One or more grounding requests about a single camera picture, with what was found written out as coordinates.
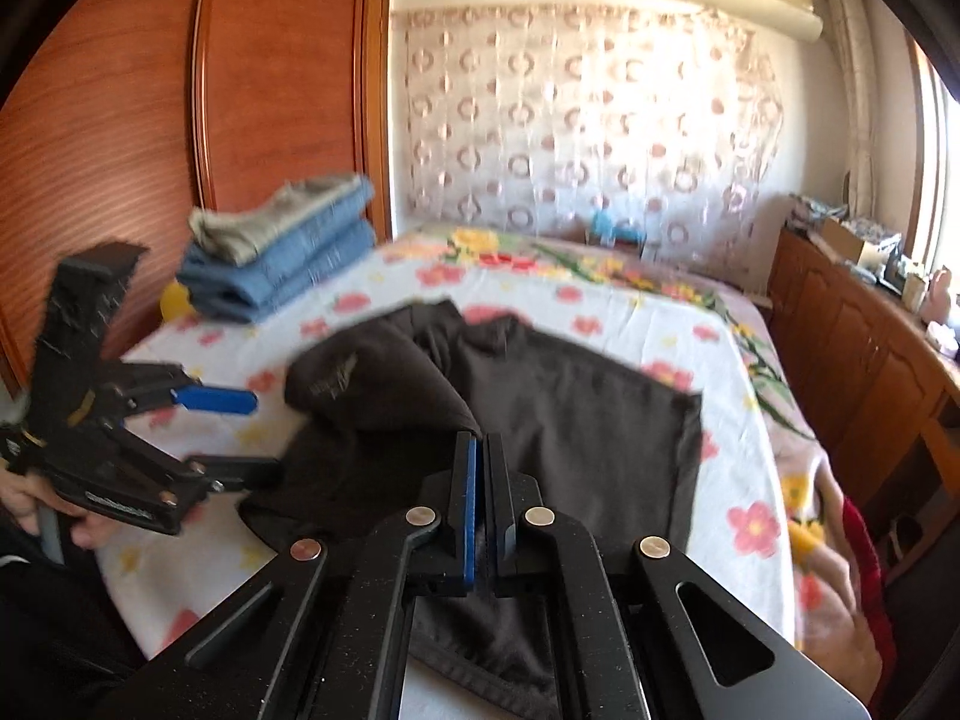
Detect person's left hand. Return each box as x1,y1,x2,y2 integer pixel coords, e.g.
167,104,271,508
0,469,113,548

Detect long wooden cabinet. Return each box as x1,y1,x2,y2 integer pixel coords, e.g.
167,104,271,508
769,229,960,511

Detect circle patterned sheer curtain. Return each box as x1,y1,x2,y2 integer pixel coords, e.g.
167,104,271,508
394,4,788,271

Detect folded grey pants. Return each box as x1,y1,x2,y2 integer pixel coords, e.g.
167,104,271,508
187,174,361,267

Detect yellow cloth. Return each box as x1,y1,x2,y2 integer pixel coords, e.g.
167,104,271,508
161,277,200,320

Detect cream window curtain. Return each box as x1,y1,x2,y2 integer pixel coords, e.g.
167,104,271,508
821,0,890,211

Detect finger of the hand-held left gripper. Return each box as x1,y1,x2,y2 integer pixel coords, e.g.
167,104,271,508
112,364,260,421
124,427,284,497

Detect blue patterned cloth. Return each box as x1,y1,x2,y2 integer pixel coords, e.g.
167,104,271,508
787,195,901,256

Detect pale pink jug bottle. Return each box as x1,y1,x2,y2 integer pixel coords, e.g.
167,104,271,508
928,268,958,317

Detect white floral bed sheet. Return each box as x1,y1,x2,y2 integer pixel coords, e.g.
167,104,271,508
97,240,796,661

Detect wooden wardrobe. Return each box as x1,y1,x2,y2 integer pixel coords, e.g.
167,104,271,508
0,0,395,398

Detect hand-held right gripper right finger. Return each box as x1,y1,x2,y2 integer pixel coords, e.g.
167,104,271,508
484,433,871,720

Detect open cardboard box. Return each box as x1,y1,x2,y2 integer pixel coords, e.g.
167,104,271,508
814,217,875,269

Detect wooden framed window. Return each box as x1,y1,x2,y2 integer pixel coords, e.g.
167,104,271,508
904,37,960,271

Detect black pants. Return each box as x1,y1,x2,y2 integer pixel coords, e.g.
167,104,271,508
240,298,706,698

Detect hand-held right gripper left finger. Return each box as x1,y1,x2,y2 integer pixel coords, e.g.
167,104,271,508
82,431,485,720

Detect red cloth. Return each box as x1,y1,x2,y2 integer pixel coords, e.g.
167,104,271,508
840,499,893,691

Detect folded blue jeans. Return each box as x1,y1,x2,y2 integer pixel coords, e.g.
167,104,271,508
176,180,376,325

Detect person's left forearm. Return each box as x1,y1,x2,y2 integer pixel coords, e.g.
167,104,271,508
0,517,151,720

